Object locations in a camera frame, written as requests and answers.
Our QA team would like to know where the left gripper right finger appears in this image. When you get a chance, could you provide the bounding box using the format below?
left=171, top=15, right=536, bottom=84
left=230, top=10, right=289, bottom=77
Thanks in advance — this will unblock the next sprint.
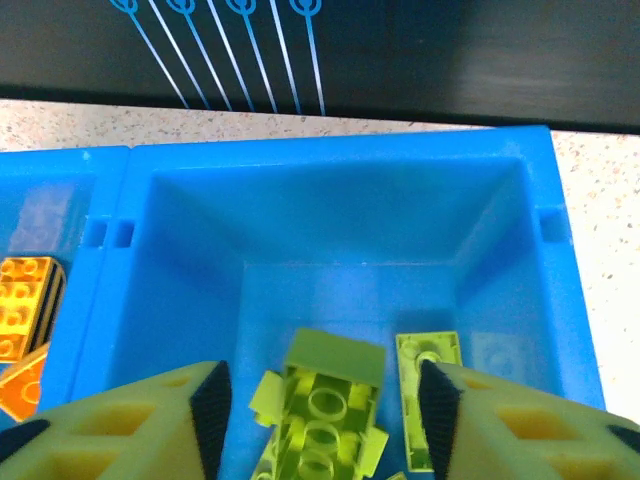
left=418, top=359, right=640, bottom=480

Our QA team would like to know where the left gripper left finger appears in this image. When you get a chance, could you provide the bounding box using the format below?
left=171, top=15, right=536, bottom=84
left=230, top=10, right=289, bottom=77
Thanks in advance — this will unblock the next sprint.
left=0, top=358, right=234, bottom=480

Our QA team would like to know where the orange sloped lego brick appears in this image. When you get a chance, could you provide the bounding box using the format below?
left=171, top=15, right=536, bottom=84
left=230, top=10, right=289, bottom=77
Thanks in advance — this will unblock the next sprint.
left=0, top=342, right=52, bottom=424

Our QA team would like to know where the green lego brick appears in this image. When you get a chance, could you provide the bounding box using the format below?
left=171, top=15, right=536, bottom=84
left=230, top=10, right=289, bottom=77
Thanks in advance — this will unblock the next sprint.
left=247, top=369, right=287, bottom=429
left=394, top=329, right=462, bottom=472
left=269, top=327, right=389, bottom=480

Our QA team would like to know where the blue plastic bin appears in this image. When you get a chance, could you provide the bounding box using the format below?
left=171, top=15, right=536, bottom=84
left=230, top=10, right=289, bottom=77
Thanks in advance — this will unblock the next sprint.
left=0, top=144, right=134, bottom=436
left=67, top=124, right=609, bottom=480

